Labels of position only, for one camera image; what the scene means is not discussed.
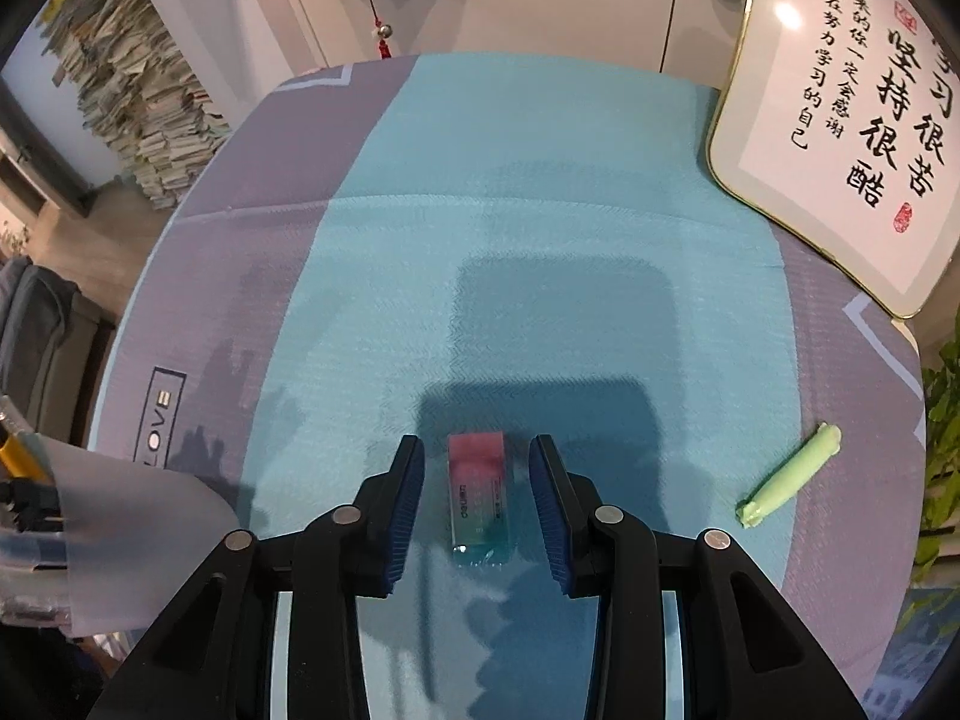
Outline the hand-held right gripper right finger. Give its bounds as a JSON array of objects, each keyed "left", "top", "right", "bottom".
[{"left": 527, "top": 433, "right": 860, "bottom": 720}]

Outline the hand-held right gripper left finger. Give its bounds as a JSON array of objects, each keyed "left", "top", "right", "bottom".
[{"left": 86, "top": 435, "right": 427, "bottom": 720}]

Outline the pink and teal eraser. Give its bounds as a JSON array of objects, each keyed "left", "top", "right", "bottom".
[{"left": 446, "top": 431, "right": 518, "bottom": 567}]

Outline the frosted plastic cup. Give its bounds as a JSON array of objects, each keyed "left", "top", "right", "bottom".
[{"left": 0, "top": 431, "right": 241, "bottom": 638}]

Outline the orange pen with black grip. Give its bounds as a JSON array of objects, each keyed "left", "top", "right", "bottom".
[{"left": 0, "top": 435, "right": 55, "bottom": 482}]

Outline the light green highlighter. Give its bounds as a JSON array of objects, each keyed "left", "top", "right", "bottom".
[{"left": 735, "top": 422, "right": 842, "bottom": 528}]

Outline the grey sofa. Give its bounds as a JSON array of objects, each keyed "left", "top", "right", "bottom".
[{"left": 0, "top": 256, "right": 117, "bottom": 451}]

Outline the framed calligraphy sign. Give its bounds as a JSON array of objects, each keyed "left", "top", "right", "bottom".
[{"left": 705, "top": 0, "right": 960, "bottom": 320}]

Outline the green potted plant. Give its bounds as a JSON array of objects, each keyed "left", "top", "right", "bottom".
[{"left": 911, "top": 322, "right": 960, "bottom": 586}]

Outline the stack of newspapers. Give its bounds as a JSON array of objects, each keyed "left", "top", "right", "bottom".
[{"left": 45, "top": 0, "right": 230, "bottom": 211}]

